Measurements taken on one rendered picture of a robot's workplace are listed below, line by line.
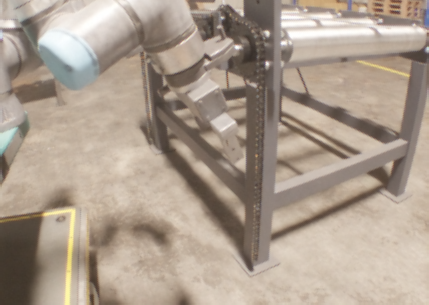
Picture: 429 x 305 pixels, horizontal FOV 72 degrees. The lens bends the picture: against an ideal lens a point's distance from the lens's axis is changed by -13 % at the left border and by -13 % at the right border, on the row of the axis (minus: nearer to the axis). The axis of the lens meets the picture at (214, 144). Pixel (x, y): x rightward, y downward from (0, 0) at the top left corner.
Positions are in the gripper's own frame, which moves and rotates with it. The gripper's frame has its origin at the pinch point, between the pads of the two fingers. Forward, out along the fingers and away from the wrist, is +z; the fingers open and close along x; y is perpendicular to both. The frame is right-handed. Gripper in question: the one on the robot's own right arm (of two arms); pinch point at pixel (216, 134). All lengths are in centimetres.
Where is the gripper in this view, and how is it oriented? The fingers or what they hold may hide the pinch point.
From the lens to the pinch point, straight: 65.3
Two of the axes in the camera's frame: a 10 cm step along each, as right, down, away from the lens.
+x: 4.5, 4.8, -7.6
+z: 3.4, 6.9, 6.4
